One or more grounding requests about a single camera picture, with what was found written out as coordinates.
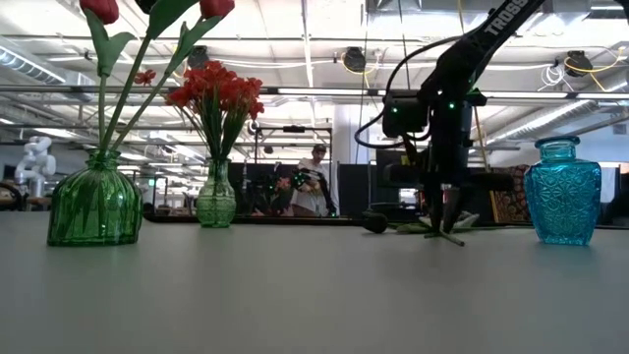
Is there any round green glass vase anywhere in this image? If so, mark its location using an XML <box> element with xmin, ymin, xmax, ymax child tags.
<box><xmin>46</xmin><ymin>148</ymin><xmax>144</xmax><ymax>248</ymax></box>

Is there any black monitor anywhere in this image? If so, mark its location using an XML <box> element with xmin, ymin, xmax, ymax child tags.
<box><xmin>374</xmin><ymin>148</ymin><xmax>429</xmax><ymax>210</ymax></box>

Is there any ceiling cable reel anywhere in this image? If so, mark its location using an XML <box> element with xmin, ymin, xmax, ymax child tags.
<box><xmin>186</xmin><ymin>44</ymin><xmax>211</xmax><ymax>70</ymax></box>
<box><xmin>342</xmin><ymin>45</ymin><xmax>368</xmax><ymax>75</ymax></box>
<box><xmin>564</xmin><ymin>49</ymin><xmax>595</xmax><ymax>78</ymax></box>

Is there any person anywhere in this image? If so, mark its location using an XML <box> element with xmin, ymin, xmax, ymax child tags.
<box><xmin>288</xmin><ymin>143</ymin><xmax>340</xmax><ymax>218</ymax></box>

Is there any tall green glass vase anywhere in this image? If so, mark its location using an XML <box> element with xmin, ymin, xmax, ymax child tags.
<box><xmin>196</xmin><ymin>156</ymin><xmax>238</xmax><ymax>229</ymax></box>

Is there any black metal frame rig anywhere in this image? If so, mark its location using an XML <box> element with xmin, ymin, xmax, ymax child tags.
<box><xmin>252</xmin><ymin>125</ymin><xmax>334</xmax><ymax>218</ymax></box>

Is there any yellow hanging cable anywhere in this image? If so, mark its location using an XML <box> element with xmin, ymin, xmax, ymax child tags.
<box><xmin>455</xmin><ymin>0</ymin><xmax>501</xmax><ymax>223</ymax></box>

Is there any blue glass vase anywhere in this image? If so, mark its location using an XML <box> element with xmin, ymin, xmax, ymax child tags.
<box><xmin>522</xmin><ymin>135</ymin><xmax>603</xmax><ymax>247</ymax></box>

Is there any patterned cloth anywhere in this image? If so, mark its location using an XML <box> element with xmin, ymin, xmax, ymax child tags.
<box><xmin>490</xmin><ymin>164</ymin><xmax>533</xmax><ymax>223</ymax></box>

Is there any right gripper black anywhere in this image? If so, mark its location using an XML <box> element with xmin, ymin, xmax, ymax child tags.
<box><xmin>382</xmin><ymin>140</ymin><xmax>515</xmax><ymax>236</ymax></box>

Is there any black hanging cable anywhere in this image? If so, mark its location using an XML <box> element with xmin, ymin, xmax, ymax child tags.
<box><xmin>396</xmin><ymin>0</ymin><xmax>419</xmax><ymax>94</ymax></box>

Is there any black aluminium table frame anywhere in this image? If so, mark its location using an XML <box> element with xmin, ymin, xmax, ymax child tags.
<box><xmin>143</xmin><ymin>213</ymin><xmax>629</xmax><ymax>230</ymax></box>

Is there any black artificial tulip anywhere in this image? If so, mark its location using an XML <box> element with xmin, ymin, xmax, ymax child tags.
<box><xmin>423</xmin><ymin>229</ymin><xmax>467</xmax><ymax>248</ymax></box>
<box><xmin>454</xmin><ymin>210</ymin><xmax>482</xmax><ymax>230</ymax></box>
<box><xmin>362</xmin><ymin>210</ymin><xmax>429</xmax><ymax>236</ymax></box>

